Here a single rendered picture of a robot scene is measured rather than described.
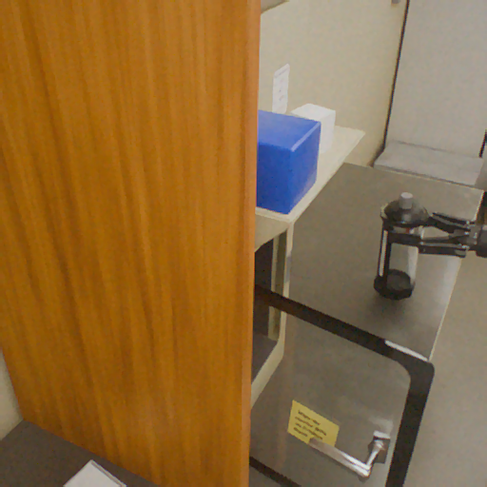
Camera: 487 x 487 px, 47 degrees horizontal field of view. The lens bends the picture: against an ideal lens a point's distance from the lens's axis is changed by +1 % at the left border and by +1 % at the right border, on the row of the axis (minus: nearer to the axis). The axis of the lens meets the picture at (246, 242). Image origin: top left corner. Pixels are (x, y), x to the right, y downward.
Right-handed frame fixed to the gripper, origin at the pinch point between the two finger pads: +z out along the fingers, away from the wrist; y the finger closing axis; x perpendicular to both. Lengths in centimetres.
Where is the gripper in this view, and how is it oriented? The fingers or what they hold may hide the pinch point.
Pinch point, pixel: (403, 227)
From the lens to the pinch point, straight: 139.7
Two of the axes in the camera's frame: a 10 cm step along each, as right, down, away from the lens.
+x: 0.8, 8.5, 5.2
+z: -8.9, -1.8, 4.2
